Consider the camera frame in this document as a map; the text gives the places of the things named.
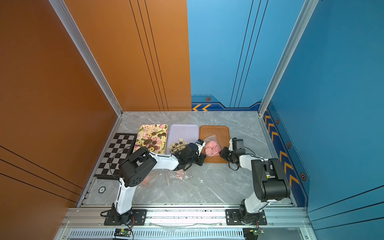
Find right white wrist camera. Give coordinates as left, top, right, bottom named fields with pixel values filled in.
left=229, top=139, right=234, bottom=151

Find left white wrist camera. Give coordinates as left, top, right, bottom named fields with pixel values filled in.
left=195, top=139, right=206, bottom=155

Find aluminium front rail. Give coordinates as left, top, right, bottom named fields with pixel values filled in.
left=60, top=205, right=312, bottom=230

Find left green circuit board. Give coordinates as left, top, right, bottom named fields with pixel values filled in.
left=114, top=228, right=134, bottom=239

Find ziploc bag pink cookies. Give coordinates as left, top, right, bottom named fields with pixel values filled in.
left=204, top=135, right=222, bottom=157

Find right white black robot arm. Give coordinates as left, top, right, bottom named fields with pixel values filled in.
left=220, top=138, right=291, bottom=226

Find ziploc bag mixed cookies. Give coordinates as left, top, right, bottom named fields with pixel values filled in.
left=166, top=170, right=192, bottom=186

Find brown plastic tray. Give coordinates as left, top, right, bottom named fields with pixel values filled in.
left=200, top=126, right=230, bottom=164

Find lavender plastic tray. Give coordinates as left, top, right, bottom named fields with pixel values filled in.
left=166, top=124, right=200, bottom=155

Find poured ring cookies pile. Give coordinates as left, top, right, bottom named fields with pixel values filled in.
left=134, top=128, right=168, bottom=153

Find black white checkerboard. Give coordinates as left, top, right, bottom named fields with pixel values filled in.
left=95, top=133, right=137, bottom=180

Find floral pattern tray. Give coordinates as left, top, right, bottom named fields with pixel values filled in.
left=131, top=123, right=169, bottom=156

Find poured mixed cookies pile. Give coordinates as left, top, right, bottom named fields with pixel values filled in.
left=168, top=138, right=188, bottom=154

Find round floor grommet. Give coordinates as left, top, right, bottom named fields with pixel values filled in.
left=98, top=187, right=106, bottom=194

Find green circuit board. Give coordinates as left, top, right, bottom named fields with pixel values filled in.
left=243, top=228, right=265, bottom=240
left=114, top=228, right=134, bottom=239

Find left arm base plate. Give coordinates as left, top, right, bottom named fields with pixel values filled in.
left=101, top=209, right=147, bottom=226

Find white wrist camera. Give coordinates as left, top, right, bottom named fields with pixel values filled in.
left=195, top=139, right=206, bottom=155
left=229, top=139, right=234, bottom=151

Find ziploc bag ring cookies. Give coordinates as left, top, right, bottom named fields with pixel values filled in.
left=139, top=173, right=160, bottom=188

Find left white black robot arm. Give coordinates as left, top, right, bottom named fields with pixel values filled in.
left=112, top=140, right=206, bottom=225

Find right green circuit board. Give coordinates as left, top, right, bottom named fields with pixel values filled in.
left=243, top=228, right=265, bottom=240

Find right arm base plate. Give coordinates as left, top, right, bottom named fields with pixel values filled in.
left=225, top=209, right=268, bottom=226

